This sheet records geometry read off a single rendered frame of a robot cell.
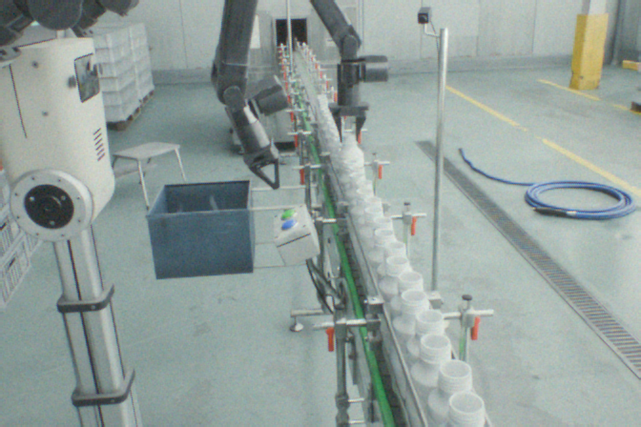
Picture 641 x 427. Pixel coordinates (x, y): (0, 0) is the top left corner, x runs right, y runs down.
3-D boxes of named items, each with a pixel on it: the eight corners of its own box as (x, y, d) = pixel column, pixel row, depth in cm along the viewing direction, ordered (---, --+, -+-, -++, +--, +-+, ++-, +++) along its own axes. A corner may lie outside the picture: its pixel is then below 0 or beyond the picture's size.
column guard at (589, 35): (602, 89, 911) (611, 13, 872) (577, 90, 908) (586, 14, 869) (589, 85, 948) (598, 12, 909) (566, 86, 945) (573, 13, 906)
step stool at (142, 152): (140, 182, 532) (133, 137, 517) (190, 193, 501) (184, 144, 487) (96, 198, 495) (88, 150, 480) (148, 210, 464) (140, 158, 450)
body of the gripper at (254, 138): (275, 143, 131) (261, 112, 128) (276, 155, 121) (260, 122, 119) (248, 154, 131) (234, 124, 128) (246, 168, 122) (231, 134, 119)
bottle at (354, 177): (368, 233, 149) (368, 171, 143) (372, 243, 143) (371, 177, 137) (344, 234, 149) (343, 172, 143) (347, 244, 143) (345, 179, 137)
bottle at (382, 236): (383, 324, 109) (383, 241, 103) (361, 312, 113) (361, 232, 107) (406, 313, 112) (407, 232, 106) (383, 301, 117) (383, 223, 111)
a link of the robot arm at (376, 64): (338, 32, 150) (342, 35, 142) (383, 30, 151) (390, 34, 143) (339, 80, 154) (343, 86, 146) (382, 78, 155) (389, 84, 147)
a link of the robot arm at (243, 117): (221, 101, 124) (221, 105, 119) (252, 88, 124) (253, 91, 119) (236, 131, 126) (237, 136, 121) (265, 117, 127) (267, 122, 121)
